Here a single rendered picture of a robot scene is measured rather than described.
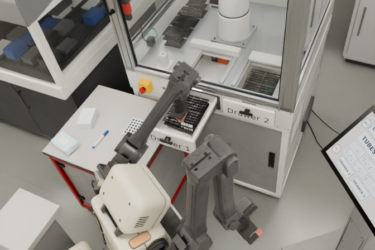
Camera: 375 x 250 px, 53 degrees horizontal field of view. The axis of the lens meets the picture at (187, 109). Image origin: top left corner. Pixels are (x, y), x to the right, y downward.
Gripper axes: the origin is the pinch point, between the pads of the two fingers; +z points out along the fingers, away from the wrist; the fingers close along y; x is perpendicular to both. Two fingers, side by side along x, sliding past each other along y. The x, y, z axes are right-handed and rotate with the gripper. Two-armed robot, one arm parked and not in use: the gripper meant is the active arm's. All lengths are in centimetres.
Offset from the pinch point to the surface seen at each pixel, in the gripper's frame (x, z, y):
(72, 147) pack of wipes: -55, 13, 31
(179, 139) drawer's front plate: 4.3, 1.2, 10.7
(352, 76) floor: 71, 96, -167
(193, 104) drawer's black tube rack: -0.7, 3.1, -15.4
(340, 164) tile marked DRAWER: 80, -7, 1
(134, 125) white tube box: -30.1, 13.0, 4.6
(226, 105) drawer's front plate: 16.5, 3.6, -21.6
